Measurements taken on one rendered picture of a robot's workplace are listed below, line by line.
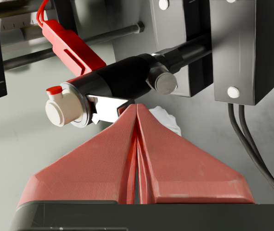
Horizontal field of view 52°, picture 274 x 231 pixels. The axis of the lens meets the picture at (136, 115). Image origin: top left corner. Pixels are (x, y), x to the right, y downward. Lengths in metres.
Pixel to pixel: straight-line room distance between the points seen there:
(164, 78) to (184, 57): 0.06
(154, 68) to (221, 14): 0.09
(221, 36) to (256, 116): 0.21
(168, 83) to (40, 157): 0.36
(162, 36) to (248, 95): 0.10
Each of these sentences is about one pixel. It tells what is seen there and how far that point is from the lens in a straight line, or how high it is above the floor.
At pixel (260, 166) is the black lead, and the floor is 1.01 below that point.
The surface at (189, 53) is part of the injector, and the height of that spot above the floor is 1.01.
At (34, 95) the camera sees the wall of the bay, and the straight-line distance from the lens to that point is 0.47.
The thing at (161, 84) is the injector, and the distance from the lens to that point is 0.17.
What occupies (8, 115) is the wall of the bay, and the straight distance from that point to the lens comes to 0.46.
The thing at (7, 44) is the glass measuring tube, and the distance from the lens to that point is 0.42.
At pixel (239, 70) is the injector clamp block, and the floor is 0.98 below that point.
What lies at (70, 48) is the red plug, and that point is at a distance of 0.19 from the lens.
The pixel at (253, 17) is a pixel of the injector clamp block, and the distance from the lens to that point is 0.24.
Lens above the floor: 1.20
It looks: 40 degrees down
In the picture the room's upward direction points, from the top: 121 degrees counter-clockwise
